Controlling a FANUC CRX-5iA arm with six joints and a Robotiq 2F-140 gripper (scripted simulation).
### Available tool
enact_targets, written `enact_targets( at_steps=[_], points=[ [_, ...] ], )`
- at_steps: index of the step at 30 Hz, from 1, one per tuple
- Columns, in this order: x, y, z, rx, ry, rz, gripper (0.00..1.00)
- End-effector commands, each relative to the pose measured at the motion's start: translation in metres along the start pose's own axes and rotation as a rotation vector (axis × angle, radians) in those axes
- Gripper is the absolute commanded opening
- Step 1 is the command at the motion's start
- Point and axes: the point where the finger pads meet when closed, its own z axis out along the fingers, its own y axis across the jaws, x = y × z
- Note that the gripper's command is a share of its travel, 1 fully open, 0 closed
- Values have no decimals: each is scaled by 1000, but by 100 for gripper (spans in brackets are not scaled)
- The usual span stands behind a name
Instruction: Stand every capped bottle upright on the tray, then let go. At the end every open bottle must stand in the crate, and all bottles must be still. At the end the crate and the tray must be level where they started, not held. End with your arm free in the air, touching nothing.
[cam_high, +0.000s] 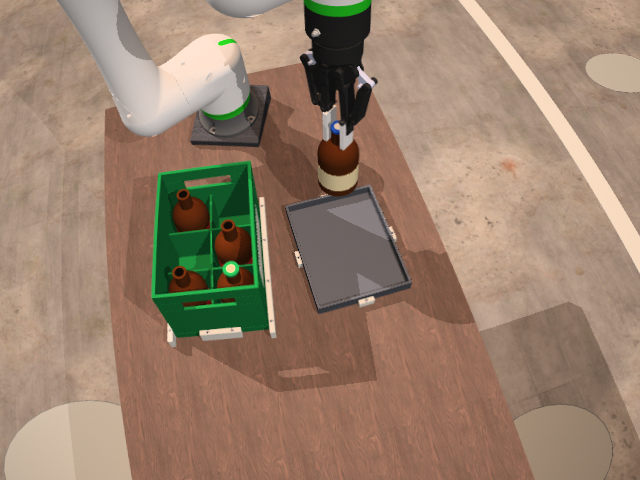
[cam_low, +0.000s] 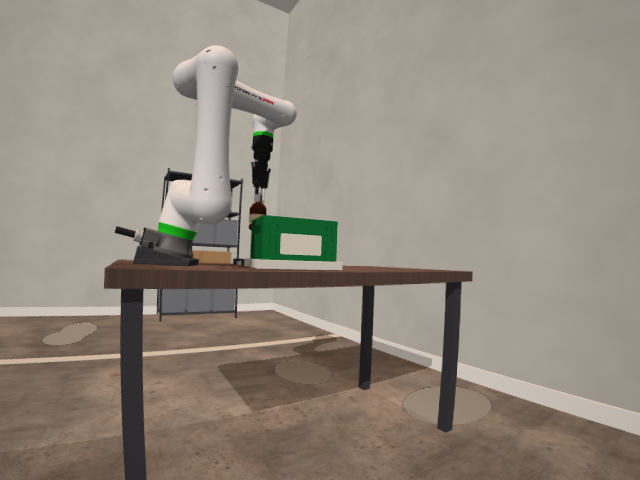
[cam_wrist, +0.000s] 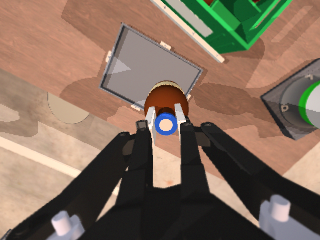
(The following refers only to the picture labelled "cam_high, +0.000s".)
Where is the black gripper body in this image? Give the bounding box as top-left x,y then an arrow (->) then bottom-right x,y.
312,40 -> 364,85

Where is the green divided crate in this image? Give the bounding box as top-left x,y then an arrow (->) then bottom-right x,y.
151,172 -> 269,338

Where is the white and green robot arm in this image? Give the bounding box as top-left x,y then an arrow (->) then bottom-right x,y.
57,0 -> 372,138

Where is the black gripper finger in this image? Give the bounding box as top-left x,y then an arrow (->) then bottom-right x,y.
334,66 -> 378,150
300,48 -> 338,141

